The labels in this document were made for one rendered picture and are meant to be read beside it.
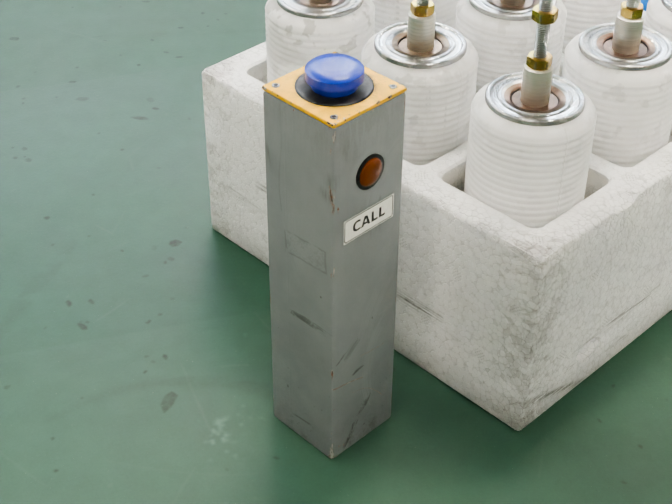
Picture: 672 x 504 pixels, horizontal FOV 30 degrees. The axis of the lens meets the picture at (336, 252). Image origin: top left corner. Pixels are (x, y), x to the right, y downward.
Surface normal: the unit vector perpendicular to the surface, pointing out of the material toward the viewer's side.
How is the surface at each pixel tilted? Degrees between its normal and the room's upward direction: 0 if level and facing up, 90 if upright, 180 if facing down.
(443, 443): 0
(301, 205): 90
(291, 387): 90
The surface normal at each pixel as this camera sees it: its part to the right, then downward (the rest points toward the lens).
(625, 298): 0.70, 0.44
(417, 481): 0.00, -0.79
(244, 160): -0.71, 0.43
